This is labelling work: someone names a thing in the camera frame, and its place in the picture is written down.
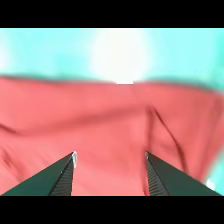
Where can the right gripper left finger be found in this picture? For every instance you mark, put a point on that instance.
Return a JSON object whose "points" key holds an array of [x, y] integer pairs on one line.
{"points": [[53, 178]]}

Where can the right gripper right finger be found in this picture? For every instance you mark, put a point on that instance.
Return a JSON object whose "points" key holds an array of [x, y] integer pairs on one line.
{"points": [[168, 180]]}

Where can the red T-shirt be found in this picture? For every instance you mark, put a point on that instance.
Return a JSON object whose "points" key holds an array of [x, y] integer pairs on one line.
{"points": [[110, 120]]}

